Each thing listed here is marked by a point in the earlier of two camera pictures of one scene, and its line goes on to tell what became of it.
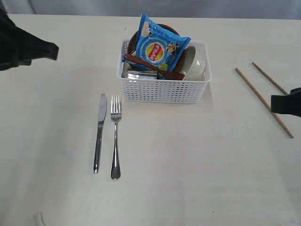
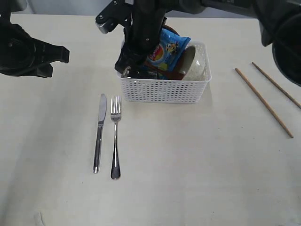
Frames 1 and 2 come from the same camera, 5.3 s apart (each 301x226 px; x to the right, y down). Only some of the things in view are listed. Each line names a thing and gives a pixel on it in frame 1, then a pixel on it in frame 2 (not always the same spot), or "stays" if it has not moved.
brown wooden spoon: x=168 y=74 stays
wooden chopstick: x=268 y=76 stays
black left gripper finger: x=289 y=104 → x=130 y=55
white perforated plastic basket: x=161 y=90 stays
